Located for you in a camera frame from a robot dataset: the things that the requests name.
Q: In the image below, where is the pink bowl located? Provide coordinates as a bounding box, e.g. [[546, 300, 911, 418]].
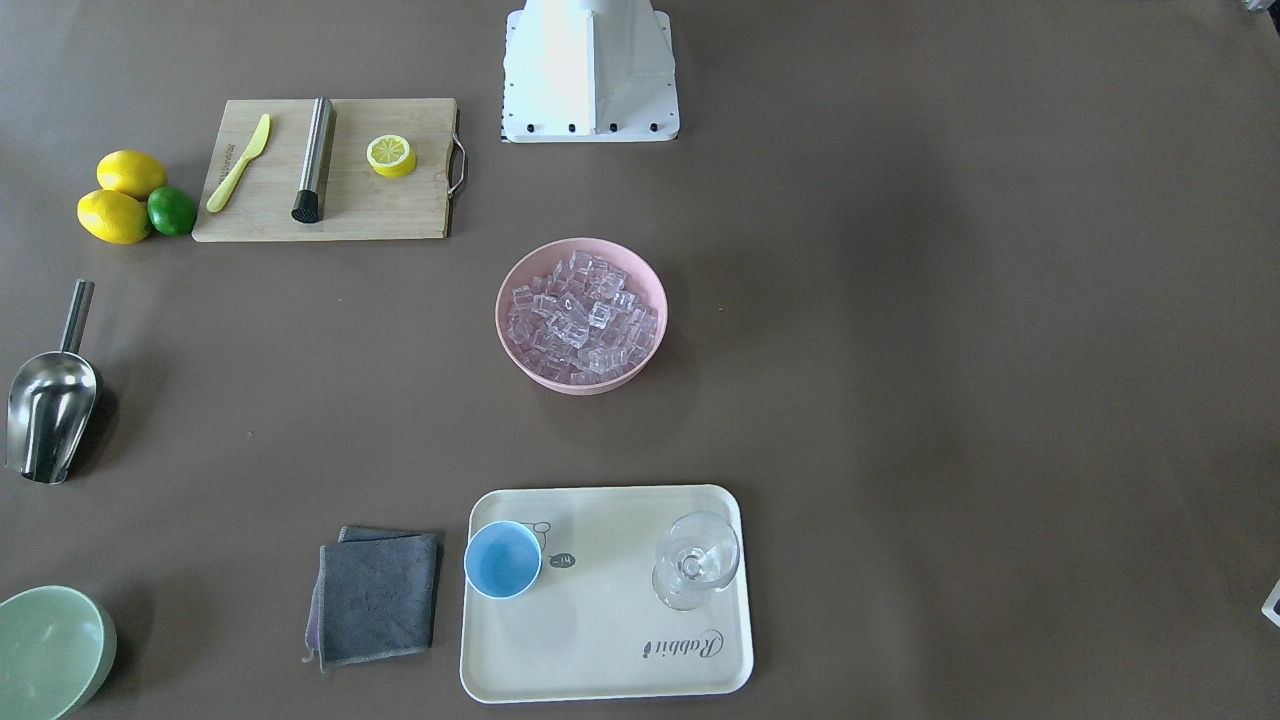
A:
[[495, 237, 669, 397]]

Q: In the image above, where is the stainless steel ice scoop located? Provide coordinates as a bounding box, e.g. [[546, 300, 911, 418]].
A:
[[5, 279, 99, 486]]

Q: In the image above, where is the pile of clear ice cubes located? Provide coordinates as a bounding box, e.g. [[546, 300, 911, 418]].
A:
[[506, 249, 660, 387]]

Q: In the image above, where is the blue cup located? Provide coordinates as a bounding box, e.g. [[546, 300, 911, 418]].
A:
[[463, 520, 543, 600]]

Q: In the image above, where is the clear wine glass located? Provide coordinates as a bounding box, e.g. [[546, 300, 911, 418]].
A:
[[652, 511, 742, 612]]

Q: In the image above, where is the cream serving tray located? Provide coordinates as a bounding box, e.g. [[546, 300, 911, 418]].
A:
[[460, 484, 755, 705]]

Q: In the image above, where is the wooden cutting board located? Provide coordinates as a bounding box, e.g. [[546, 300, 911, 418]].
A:
[[192, 97, 465, 243]]

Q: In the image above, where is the half lemon slice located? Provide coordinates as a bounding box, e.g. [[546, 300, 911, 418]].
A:
[[365, 135, 417, 178]]

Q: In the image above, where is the grey folded cloth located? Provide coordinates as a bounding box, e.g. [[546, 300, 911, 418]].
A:
[[303, 525, 443, 671]]

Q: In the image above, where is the steel muddler black tip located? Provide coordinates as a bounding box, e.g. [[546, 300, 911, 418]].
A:
[[291, 97, 335, 224]]

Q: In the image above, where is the yellow plastic knife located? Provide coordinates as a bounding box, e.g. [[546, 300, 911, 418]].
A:
[[205, 114, 273, 213]]

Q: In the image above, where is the green lime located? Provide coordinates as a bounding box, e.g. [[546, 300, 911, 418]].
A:
[[146, 184, 198, 237]]

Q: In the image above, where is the upper whole yellow lemon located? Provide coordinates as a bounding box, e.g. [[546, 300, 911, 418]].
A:
[[95, 149, 168, 202]]

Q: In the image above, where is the whole yellow lemon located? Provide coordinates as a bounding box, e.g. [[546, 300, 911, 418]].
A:
[[95, 149, 168, 202], [76, 190, 154, 245]]

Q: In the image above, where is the lower whole yellow lemon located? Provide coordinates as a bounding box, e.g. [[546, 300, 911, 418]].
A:
[[76, 190, 154, 245]]

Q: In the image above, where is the pale green bowl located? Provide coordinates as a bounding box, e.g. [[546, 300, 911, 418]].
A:
[[1, 585, 116, 719]]

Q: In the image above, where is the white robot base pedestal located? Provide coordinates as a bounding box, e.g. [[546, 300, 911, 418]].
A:
[[500, 1, 681, 143]]

